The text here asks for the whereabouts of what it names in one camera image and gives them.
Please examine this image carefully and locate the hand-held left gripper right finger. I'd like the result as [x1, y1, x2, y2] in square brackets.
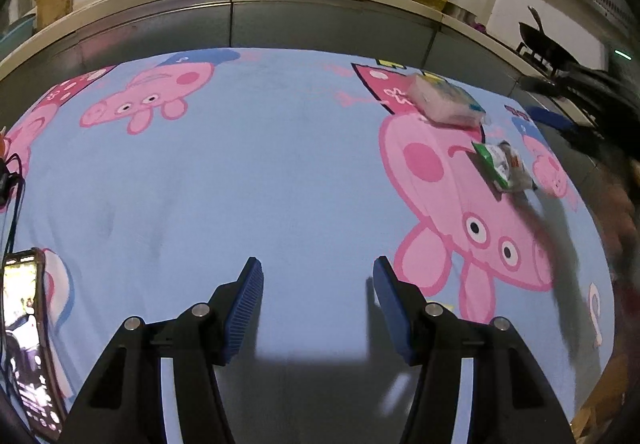
[372, 256, 576, 444]

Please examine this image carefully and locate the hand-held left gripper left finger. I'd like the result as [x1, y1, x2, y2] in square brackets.
[59, 256, 265, 444]

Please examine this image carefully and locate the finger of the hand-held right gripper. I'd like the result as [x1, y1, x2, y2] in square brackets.
[519, 76, 576, 107]
[524, 105, 603, 152]

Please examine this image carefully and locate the green snack packet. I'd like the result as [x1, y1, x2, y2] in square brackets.
[471, 140, 538, 195]

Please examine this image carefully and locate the white tissue packet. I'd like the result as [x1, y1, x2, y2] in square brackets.
[402, 72, 488, 129]

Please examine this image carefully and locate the person's right forearm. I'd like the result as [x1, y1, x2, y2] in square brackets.
[595, 159, 640, 289]

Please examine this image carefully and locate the black wok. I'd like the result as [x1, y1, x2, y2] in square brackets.
[517, 6, 583, 69]

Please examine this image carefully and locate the cartoon pig printed blanket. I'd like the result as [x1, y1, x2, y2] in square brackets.
[0, 48, 617, 444]

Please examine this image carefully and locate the smartphone with lit screen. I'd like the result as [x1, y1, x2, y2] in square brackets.
[0, 248, 68, 442]

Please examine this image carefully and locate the brown cardboard box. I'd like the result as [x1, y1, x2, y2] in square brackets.
[572, 389, 616, 440]

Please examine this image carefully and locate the grey kitchen counter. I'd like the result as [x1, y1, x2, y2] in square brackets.
[0, 0, 616, 135]

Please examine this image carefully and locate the black charger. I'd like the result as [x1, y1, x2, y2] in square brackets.
[0, 161, 23, 205]

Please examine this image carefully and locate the teal plastic basin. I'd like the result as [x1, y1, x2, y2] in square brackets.
[0, 16, 38, 54]

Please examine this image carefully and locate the black phone cable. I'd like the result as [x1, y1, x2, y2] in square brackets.
[2, 153, 27, 257]

